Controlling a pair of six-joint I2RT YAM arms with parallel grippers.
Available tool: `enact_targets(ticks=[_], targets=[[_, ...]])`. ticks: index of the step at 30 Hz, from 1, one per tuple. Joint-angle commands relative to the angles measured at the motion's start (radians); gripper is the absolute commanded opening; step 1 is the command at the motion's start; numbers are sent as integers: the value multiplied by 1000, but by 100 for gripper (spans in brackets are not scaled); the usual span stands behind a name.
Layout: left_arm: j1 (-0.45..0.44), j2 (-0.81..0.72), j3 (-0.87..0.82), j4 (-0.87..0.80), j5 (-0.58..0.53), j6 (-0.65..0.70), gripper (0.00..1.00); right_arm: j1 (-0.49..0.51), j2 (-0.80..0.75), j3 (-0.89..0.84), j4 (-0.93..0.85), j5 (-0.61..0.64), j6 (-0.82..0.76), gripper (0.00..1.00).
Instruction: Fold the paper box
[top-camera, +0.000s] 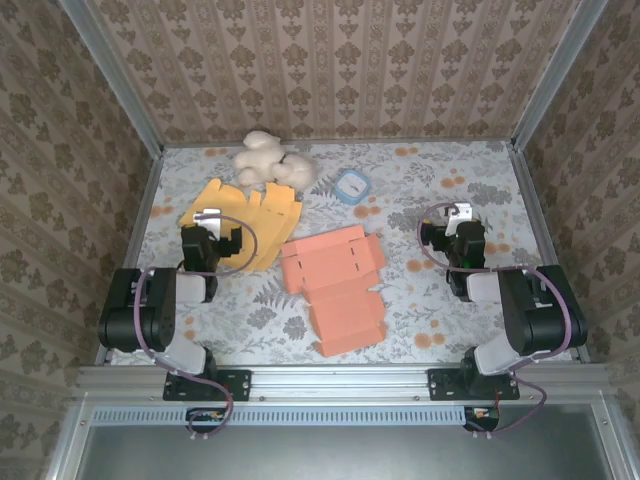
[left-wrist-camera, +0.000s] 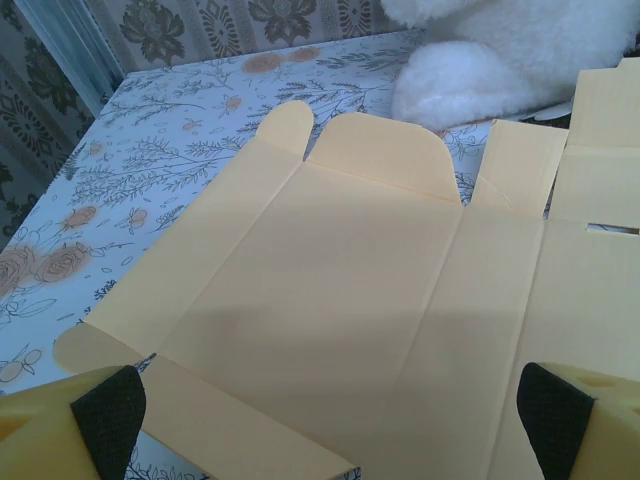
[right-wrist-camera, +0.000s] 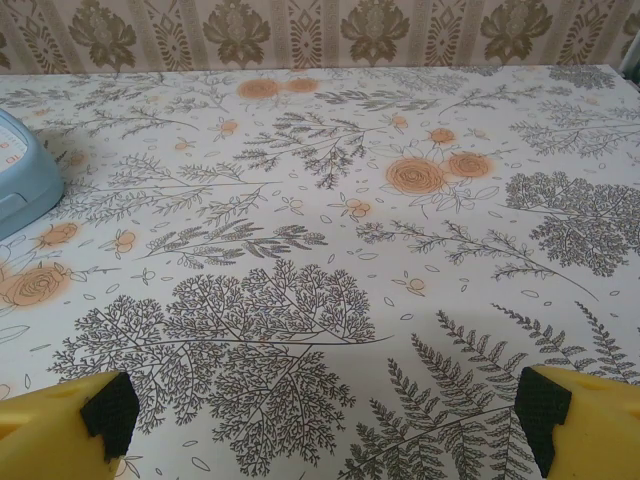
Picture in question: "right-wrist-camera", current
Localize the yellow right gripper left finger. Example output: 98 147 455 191
0 370 141 480

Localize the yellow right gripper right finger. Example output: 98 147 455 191
514 364 640 480

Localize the aluminium frame post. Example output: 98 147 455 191
618 29 640 94

